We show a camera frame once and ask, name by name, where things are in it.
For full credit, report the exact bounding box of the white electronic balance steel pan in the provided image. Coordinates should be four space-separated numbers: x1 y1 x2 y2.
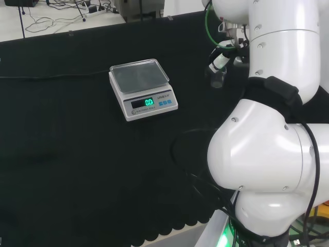
108 58 179 122

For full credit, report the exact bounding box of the black balance power cable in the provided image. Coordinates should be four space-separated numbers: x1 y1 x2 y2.
0 69 112 81

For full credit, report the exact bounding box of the thin floor cable tangle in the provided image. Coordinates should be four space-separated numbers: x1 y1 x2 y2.
25 0 89 34

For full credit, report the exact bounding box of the white power strip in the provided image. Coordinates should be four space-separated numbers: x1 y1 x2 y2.
85 5 106 18

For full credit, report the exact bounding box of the green cable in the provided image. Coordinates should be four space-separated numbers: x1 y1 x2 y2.
204 0 236 50

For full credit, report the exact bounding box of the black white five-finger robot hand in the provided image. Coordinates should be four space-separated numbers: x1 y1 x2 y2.
204 21 251 79

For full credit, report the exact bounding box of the black cable loop beside arm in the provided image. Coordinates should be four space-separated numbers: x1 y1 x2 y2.
170 128 239 227

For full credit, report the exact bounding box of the black tripod leg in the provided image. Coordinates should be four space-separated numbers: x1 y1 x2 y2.
74 0 87 22

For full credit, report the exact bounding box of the small clear glass beaker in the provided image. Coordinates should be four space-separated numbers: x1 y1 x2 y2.
210 67 227 89

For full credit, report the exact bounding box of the black box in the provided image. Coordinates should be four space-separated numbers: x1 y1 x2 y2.
4 0 40 8

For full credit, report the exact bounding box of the grey equipment box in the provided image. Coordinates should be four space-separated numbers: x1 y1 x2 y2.
114 0 166 23

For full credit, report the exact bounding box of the dark thin pole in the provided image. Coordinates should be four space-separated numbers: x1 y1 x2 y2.
17 6 26 39

